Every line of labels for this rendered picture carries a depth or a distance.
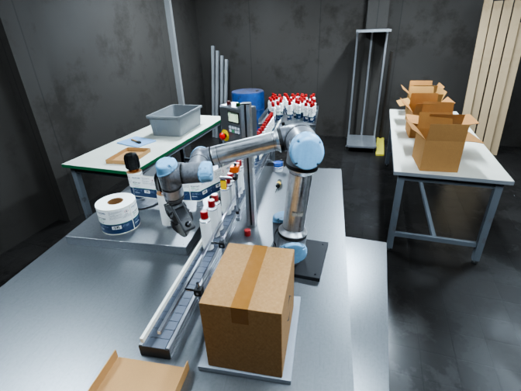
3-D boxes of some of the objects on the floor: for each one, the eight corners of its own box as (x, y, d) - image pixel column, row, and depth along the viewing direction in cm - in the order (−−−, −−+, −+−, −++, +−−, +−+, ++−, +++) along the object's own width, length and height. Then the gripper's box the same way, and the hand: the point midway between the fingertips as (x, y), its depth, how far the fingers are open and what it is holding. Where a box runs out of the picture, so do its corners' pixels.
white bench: (183, 168, 487) (175, 113, 451) (230, 173, 465) (225, 115, 429) (85, 240, 327) (60, 164, 291) (150, 252, 305) (132, 171, 269)
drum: (269, 135, 621) (268, 88, 582) (260, 144, 573) (258, 93, 534) (240, 133, 637) (237, 87, 598) (229, 143, 589) (225, 92, 550)
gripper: (179, 184, 129) (188, 223, 143) (156, 193, 125) (169, 232, 139) (189, 195, 124) (198, 234, 137) (166, 205, 120) (177, 244, 134)
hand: (185, 235), depth 136 cm, fingers closed
